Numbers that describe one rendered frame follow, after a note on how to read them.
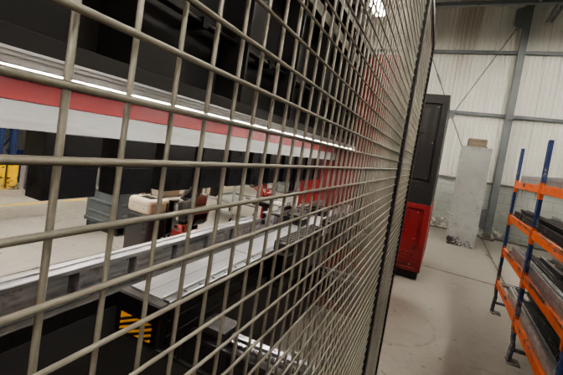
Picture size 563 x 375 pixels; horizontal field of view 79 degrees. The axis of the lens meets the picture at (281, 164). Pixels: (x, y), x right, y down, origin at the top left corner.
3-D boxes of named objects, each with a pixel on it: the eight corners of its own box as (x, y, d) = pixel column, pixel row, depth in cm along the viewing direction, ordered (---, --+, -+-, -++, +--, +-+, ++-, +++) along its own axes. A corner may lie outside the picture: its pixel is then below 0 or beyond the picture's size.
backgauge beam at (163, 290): (343, 216, 294) (345, 203, 293) (359, 219, 288) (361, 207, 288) (112, 330, 84) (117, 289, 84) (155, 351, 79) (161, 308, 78)
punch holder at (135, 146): (131, 187, 117) (138, 139, 116) (150, 192, 113) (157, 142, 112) (91, 189, 103) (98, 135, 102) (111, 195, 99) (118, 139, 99)
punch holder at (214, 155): (204, 183, 153) (209, 146, 152) (220, 187, 149) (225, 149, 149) (182, 184, 139) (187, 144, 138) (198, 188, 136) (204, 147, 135)
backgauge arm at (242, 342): (135, 321, 114) (141, 280, 113) (317, 409, 87) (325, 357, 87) (114, 332, 106) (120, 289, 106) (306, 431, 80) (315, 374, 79)
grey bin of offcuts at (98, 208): (133, 218, 507) (139, 170, 503) (162, 228, 481) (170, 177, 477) (81, 225, 435) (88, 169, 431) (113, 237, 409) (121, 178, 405)
